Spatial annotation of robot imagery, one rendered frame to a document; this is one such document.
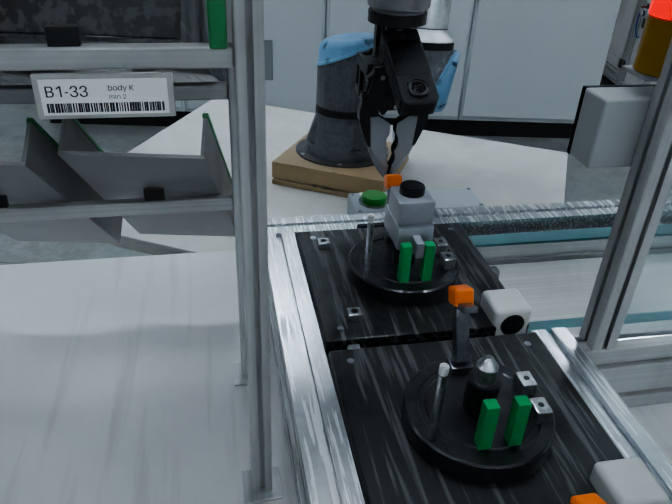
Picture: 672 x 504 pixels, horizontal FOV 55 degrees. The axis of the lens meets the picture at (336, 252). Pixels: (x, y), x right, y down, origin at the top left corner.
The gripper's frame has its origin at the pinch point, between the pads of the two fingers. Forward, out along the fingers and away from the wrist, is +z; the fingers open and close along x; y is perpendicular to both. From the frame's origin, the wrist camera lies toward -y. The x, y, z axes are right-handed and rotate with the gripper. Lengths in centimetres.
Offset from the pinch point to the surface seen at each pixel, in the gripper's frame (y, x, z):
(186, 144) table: 61, 28, 21
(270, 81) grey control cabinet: 285, -12, 77
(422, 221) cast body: -13.1, -0.8, 0.6
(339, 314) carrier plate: -17.8, 9.7, 9.5
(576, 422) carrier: -37.4, -9.6, 9.5
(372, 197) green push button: 10.3, -1.0, 9.3
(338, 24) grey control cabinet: 279, -49, 44
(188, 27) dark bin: -25.5, 24.0, -24.4
